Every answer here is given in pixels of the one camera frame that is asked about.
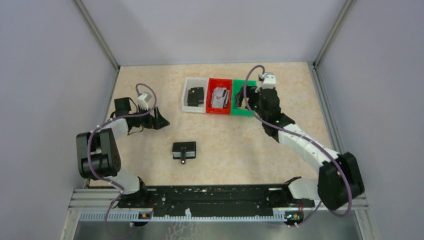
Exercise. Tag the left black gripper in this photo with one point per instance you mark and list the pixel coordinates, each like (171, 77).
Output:
(156, 122)

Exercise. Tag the green plastic bin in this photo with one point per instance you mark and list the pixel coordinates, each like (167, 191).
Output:
(237, 86)

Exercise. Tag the aluminium frame rail left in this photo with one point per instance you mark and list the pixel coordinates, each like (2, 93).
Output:
(92, 26)

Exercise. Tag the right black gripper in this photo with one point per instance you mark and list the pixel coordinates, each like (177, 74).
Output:
(251, 93)

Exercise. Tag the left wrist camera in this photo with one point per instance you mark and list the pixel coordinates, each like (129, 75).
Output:
(143, 101)

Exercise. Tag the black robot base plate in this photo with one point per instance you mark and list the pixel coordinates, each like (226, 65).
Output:
(245, 200)

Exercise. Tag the aluminium frame rail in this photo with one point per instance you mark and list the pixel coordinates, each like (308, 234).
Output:
(330, 123)
(92, 26)

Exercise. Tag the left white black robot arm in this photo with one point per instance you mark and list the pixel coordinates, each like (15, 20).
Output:
(98, 156)

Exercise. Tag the aluminium frame rail right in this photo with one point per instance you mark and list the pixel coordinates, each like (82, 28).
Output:
(330, 123)

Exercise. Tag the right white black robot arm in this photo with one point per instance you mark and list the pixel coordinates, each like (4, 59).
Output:
(339, 178)

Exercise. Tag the white plastic bin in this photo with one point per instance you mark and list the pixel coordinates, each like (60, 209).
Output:
(194, 82)

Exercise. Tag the red plastic bin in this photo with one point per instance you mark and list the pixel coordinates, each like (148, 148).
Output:
(218, 82)

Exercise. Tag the black card holder in bin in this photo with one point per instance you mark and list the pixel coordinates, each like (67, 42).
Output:
(195, 96)

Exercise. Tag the cards in red bin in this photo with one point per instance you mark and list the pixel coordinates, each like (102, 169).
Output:
(220, 97)

